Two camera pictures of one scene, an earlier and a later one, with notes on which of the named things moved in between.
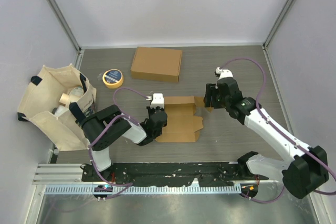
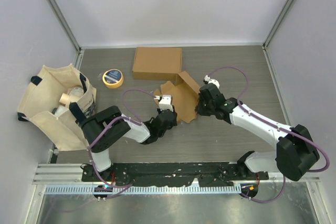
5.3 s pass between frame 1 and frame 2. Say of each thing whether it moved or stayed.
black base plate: stayed
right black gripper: moved
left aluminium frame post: stayed
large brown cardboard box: stayed
